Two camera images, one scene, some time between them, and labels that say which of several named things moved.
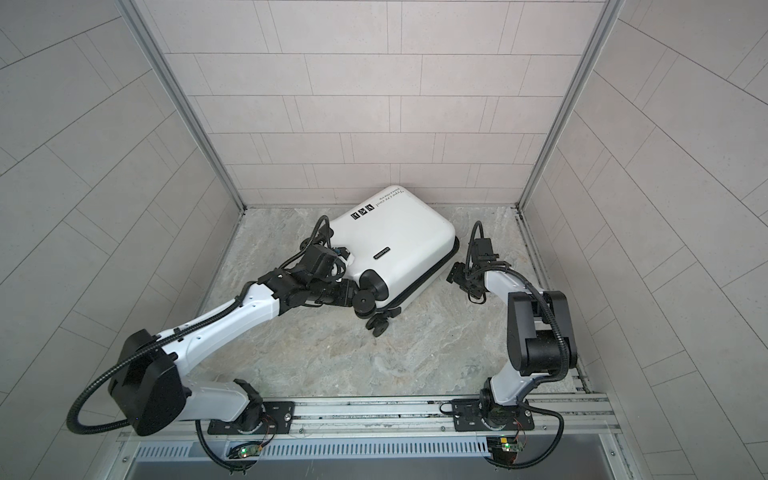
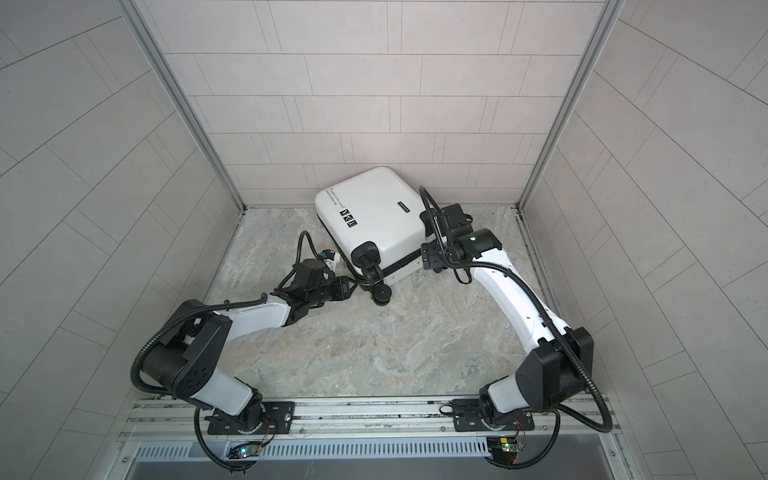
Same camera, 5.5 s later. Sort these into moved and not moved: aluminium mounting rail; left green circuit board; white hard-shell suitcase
Moved: white hard-shell suitcase
Not moved: left green circuit board; aluminium mounting rail
